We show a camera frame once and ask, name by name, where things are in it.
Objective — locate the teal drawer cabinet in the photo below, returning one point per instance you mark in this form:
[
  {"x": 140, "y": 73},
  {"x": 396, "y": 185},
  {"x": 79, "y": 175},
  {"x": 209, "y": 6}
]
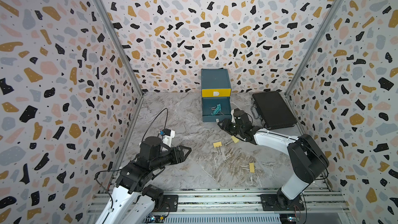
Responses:
[{"x": 215, "y": 79}]

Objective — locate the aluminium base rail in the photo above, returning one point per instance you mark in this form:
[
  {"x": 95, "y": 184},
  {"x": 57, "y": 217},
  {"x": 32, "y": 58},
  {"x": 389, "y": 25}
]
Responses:
[{"x": 243, "y": 206}]

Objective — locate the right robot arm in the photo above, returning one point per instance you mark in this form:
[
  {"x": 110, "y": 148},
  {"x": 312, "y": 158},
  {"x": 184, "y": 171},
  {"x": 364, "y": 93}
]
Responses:
[{"x": 307, "y": 160}]

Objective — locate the yellow binder clip centre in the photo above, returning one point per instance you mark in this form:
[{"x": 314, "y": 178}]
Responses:
[{"x": 217, "y": 144}]

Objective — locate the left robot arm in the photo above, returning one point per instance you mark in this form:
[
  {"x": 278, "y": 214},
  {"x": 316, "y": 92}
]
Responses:
[{"x": 132, "y": 198}]

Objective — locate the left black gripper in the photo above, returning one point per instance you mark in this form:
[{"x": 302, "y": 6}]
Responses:
[{"x": 179, "y": 157}]

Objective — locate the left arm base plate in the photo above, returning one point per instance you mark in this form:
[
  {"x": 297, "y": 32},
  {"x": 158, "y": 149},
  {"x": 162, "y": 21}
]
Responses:
[{"x": 166, "y": 203}]

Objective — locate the teal drawer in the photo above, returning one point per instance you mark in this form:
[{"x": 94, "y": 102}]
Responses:
[{"x": 208, "y": 102}]

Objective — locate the yellow top drawer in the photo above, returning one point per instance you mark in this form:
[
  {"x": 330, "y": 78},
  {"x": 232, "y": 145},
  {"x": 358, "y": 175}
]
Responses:
[{"x": 216, "y": 92}]

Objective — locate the yellow binder clip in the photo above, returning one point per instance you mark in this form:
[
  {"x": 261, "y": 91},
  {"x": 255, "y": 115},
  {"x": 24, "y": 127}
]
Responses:
[
  {"x": 251, "y": 167},
  {"x": 234, "y": 139},
  {"x": 217, "y": 144}
]

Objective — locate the yellow binder clip upper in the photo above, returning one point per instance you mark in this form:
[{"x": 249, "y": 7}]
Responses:
[{"x": 234, "y": 139}]

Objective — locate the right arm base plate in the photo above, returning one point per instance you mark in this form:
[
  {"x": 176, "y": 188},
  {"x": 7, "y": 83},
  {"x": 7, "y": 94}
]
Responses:
[{"x": 274, "y": 202}]

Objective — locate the yellow binder clip lower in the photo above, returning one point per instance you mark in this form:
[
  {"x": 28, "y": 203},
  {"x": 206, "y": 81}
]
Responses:
[{"x": 251, "y": 167}]

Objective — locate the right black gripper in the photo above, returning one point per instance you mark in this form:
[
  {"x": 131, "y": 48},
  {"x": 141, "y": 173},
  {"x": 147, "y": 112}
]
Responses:
[{"x": 225, "y": 125}]

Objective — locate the small circuit board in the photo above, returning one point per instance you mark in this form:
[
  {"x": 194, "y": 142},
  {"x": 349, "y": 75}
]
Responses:
[{"x": 155, "y": 219}]

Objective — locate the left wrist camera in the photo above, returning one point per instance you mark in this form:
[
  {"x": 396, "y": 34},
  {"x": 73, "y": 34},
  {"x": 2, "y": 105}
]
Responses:
[{"x": 167, "y": 135}]

